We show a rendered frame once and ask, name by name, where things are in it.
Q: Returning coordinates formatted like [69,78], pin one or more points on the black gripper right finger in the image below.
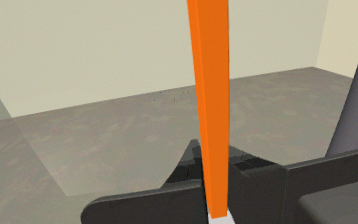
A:
[263,192]

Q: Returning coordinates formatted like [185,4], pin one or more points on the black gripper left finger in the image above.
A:
[180,200]

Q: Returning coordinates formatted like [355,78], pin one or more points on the orange handle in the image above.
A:
[210,46]

